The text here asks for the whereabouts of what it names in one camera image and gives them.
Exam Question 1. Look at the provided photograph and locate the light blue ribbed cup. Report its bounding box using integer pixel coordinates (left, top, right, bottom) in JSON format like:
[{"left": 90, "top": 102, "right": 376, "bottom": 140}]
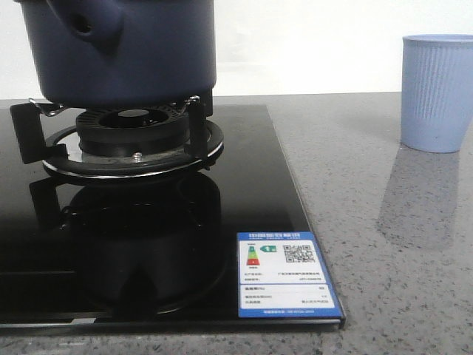
[{"left": 401, "top": 34, "right": 472, "bottom": 153}]

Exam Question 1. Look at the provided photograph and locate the black metal pot support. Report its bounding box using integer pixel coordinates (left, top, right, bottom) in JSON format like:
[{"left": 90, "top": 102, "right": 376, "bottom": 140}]
[{"left": 10, "top": 96, "right": 223, "bottom": 184}]

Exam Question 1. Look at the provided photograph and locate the dark blue cooking pot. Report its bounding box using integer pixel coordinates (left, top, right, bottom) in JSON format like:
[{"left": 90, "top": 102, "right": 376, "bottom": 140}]
[{"left": 20, "top": 1, "right": 217, "bottom": 109}]

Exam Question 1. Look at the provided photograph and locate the blue energy efficiency label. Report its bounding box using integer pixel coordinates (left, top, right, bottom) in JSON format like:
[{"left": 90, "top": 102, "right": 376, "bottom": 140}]
[{"left": 236, "top": 231, "right": 343, "bottom": 319}]

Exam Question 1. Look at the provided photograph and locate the black gas burner head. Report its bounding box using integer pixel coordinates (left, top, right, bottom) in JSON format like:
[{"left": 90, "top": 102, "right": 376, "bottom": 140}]
[{"left": 75, "top": 106, "right": 189, "bottom": 158}]

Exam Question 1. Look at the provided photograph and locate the black glass gas stove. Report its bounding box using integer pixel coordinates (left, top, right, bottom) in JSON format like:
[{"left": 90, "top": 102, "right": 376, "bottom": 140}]
[{"left": 1, "top": 105, "right": 345, "bottom": 334}]

